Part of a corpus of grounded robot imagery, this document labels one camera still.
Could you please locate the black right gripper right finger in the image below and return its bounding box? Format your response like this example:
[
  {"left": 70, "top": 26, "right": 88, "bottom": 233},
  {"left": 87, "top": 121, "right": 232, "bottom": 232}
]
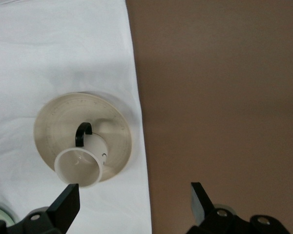
[{"left": 185, "top": 182, "right": 292, "bottom": 234}]

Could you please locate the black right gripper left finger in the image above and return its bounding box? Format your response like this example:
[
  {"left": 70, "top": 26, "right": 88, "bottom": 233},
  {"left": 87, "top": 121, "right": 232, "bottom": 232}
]
[{"left": 0, "top": 183, "right": 81, "bottom": 234}]

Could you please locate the white mug with black handle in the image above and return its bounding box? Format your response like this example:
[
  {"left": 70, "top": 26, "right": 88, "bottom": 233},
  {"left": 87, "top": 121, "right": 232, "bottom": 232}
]
[{"left": 54, "top": 121, "right": 109, "bottom": 190}]

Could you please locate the beige gray round plate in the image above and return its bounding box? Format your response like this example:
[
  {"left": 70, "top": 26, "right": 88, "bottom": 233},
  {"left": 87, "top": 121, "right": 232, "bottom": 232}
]
[{"left": 33, "top": 92, "right": 133, "bottom": 183}]

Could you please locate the white table cloth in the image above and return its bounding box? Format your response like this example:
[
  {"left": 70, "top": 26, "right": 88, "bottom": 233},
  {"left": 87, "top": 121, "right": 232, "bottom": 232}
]
[{"left": 0, "top": 0, "right": 154, "bottom": 234}]

